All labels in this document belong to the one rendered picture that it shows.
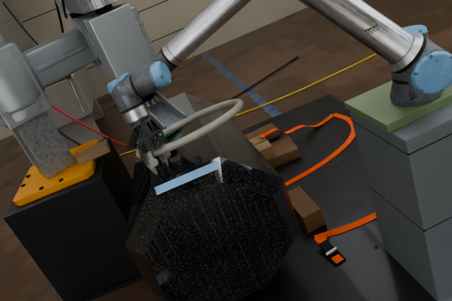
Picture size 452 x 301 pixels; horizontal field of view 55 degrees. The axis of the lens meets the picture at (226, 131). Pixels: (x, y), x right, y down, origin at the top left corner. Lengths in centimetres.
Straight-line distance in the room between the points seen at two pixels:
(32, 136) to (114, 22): 88
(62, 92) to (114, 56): 287
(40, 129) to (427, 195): 204
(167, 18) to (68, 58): 453
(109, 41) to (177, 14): 503
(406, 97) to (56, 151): 195
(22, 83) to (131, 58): 66
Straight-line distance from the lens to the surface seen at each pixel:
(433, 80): 156
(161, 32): 720
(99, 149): 269
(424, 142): 169
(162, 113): 220
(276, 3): 763
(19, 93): 259
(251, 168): 201
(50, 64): 273
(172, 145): 156
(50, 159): 276
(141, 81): 152
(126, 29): 223
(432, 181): 180
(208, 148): 207
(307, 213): 257
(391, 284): 228
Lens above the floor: 172
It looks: 24 degrees down
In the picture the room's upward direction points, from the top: 22 degrees counter-clockwise
